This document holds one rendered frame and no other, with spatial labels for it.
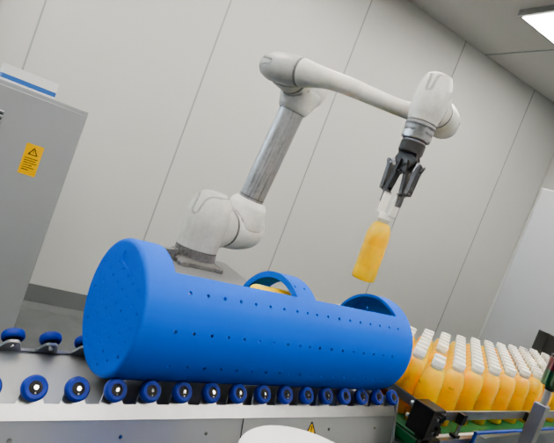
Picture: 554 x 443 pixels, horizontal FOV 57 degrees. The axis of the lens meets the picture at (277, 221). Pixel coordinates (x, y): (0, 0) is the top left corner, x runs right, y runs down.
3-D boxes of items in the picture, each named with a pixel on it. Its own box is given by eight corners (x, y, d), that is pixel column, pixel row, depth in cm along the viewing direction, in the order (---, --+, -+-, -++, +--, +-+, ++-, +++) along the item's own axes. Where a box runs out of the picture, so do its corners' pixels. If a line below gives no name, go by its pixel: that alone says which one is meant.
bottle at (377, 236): (369, 282, 150) (391, 222, 148) (348, 273, 153) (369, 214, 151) (376, 281, 156) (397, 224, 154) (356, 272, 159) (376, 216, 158)
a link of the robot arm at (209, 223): (165, 238, 183) (185, 180, 182) (199, 243, 198) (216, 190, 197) (198, 253, 174) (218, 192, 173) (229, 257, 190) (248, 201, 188)
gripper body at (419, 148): (396, 134, 152) (384, 164, 153) (419, 139, 146) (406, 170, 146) (410, 143, 157) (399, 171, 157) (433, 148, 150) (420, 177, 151)
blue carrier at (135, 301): (70, 326, 116) (117, 215, 111) (326, 353, 172) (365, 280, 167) (103, 410, 95) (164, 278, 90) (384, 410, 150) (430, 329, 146)
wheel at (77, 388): (63, 376, 93) (68, 374, 91) (87, 377, 96) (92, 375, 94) (61, 403, 91) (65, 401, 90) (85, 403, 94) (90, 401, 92)
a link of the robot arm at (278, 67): (301, 47, 171) (318, 63, 182) (260, 39, 180) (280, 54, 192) (286, 84, 172) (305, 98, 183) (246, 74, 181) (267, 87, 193)
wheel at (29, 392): (20, 374, 88) (25, 373, 87) (47, 375, 91) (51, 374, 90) (17, 402, 86) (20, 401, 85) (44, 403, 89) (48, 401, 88)
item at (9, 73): (-3, 77, 243) (2, 62, 243) (49, 97, 258) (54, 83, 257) (0, 78, 234) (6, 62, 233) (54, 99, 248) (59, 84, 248)
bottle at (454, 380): (426, 411, 173) (447, 361, 172) (447, 421, 171) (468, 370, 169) (426, 417, 166) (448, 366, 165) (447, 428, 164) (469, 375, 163)
